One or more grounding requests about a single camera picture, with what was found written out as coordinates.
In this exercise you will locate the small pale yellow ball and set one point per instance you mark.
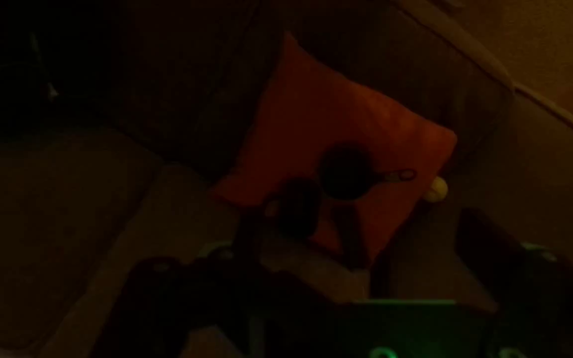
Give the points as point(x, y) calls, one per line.
point(436, 189)

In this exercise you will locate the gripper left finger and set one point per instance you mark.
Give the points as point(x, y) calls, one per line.
point(296, 211)

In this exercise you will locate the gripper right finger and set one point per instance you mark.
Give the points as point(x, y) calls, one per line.
point(530, 288)

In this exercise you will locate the brown sofa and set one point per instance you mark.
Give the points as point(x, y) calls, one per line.
point(67, 209)

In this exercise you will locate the orange-red cushion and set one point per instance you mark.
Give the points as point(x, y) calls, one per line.
point(316, 114)

